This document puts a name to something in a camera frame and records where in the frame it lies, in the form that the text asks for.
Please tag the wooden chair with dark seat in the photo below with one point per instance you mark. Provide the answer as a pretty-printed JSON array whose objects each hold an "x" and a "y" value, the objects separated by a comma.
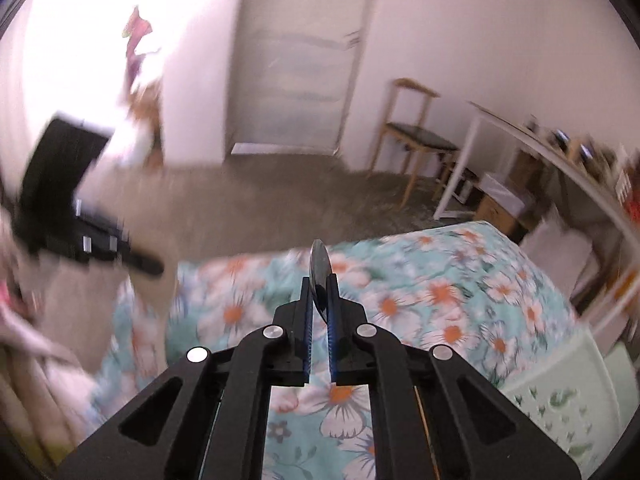
[{"x": 422, "y": 135}]

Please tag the white storage box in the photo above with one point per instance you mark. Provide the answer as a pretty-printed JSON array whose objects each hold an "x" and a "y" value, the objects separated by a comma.
[{"x": 502, "y": 187}]

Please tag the cardboard box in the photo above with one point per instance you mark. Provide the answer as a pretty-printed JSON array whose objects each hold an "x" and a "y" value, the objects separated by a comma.
[{"x": 500, "y": 216}]

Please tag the white long table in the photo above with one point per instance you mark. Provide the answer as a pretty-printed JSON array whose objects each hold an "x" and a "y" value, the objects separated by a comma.
[{"x": 460, "y": 160}]

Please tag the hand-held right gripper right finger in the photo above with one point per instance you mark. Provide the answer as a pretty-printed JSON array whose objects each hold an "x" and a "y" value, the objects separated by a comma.
[{"x": 334, "y": 340}]

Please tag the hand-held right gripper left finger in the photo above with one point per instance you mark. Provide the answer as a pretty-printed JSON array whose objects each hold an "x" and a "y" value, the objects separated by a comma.
[{"x": 307, "y": 330}]

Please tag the pink hanging cloth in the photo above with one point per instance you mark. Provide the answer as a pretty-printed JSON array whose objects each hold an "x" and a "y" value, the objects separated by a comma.
[{"x": 135, "y": 45}]

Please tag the floral blue blanket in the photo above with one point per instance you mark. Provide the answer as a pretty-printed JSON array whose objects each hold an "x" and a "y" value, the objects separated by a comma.
[{"x": 425, "y": 300}]

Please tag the white door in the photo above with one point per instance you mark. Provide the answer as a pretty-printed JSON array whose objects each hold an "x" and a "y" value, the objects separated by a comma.
[{"x": 300, "y": 75}]

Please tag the mint green utensil holder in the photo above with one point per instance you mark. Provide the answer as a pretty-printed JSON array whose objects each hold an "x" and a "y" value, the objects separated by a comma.
[{"x": 550, "y": 400}]

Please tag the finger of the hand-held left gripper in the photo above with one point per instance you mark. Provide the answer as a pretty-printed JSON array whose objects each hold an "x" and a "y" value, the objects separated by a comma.
[{"x": 145, "y": 262}]

